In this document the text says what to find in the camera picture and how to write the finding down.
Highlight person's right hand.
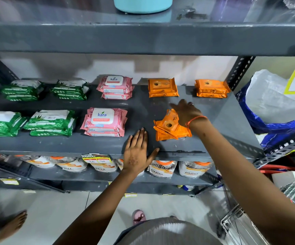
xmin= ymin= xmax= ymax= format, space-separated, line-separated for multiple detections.
xmin=170 ymin=99 xmax=207 ymax=128

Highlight person's left hand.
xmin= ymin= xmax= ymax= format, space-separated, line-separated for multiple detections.
xmin=123 ymin=128 xmax=160 ymax=176

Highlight orange wet wipes packet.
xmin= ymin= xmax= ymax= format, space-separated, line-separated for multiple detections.
xmin=161 ymin=109 xmax=188 ymax=135

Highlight person's right forearm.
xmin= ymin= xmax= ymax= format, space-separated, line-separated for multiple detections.
xmin=188 ymin=117 xmax=295 ymax=245

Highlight person's left forearm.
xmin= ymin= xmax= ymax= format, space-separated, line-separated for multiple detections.
xmin=53 ymin=171 xmax=148 ymax=245

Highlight row of orange-capped white bottles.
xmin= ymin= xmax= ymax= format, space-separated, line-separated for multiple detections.
xmin=15 ymin=154 xmax=214 ymax=179

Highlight stacks of orange packets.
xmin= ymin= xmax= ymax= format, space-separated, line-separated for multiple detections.
xmin=148 ymin=78 xmax=231 ymax=141

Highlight stacks of pink wipes packets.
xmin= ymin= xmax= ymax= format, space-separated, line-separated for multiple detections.
xmin=80 ymin=75 xmax=135 ymax=137

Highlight green and yellow shelf label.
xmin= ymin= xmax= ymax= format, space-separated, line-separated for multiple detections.
xmin=82 ymin=153 xmax=112 ymax=164

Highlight person's pink sandal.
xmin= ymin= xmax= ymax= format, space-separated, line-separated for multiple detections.
xmin=132 ymin=210 xmax=147 ymax=225

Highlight grey metal shelf rack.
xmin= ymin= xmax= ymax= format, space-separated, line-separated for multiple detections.
xmin=0 ymin=0 xmax=295 ymax=197

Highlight person's grey skirt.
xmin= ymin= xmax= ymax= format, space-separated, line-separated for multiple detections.
xmin=114 ymin=217 xmax=223 ymax=245

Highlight stacks of green wipes packets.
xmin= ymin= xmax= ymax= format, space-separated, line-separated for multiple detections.
xmin=0 ymin=79 xmax=90 ymax=137

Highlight white plastic bag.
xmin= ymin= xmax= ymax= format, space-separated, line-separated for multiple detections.
xmin=245 ymin=69 xmax=295 ymax=124

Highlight blue plastic bag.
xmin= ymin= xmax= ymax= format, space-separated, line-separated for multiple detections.
xmin=235 ymin=80 xmax=295 ymax=151

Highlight teal plastic container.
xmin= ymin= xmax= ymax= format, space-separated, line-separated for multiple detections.
xmin=113 ymin=0 xmax=174 ymax=14

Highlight perforated grey metal rack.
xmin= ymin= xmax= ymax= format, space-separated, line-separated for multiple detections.
xmin=253 ymin=133 xmax=295 ymax=169

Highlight orange thread bracelet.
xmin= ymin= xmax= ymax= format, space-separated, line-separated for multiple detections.
xmin=186 ymin=115 xmax=208 ymax=128

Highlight wire shopping cart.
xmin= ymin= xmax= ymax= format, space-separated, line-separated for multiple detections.
xmin=216 ymin=173 xmax=295 ymax=245

